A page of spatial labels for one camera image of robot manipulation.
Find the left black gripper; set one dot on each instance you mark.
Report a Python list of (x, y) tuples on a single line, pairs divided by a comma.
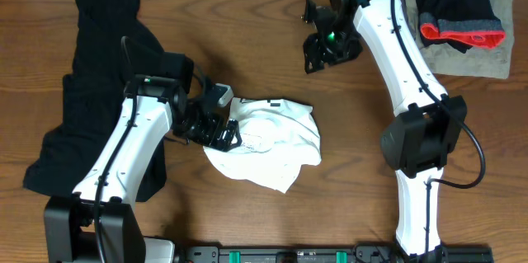
[(209, 137)]

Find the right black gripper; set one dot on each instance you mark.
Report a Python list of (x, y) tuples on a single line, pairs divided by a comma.
[(314, 51)]

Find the white t-shirt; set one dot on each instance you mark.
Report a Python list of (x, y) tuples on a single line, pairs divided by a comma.
[(278, 138)]

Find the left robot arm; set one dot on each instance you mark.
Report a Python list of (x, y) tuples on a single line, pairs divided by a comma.
[(96, 223)]

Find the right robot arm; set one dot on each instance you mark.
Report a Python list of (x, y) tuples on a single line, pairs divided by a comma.
[(427, 122)]

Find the black t-shirt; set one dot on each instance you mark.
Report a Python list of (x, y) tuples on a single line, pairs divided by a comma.
[(112, 47)]

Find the black garment with red trim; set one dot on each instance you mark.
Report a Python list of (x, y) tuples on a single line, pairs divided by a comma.
[(463, 24)]

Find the folded olive grey garment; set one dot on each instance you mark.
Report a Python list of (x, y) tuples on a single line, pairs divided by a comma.
[(475, 62)]

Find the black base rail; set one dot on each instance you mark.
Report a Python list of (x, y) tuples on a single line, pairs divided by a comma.
[(357, 254)]

